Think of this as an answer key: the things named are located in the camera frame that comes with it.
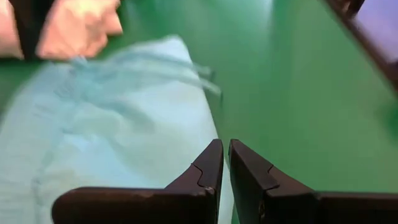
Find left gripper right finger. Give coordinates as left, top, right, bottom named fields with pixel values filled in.
left=228, top=139, right=398, bottom=224

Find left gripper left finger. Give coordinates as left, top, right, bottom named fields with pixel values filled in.
left=51, top=139, right=224, bottom=224

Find light blue shorts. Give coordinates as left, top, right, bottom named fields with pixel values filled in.
left=0, top=34, right=236, bottom=224

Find green table mat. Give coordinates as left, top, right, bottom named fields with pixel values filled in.
left=0, top=0, right=398, bottom=224

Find beige folded garment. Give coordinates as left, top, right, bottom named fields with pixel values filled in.
left=0, top=0, right=124, bottom=61

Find black table frame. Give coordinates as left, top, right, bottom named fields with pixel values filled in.
left=323, top=0, right=398, bottom=94

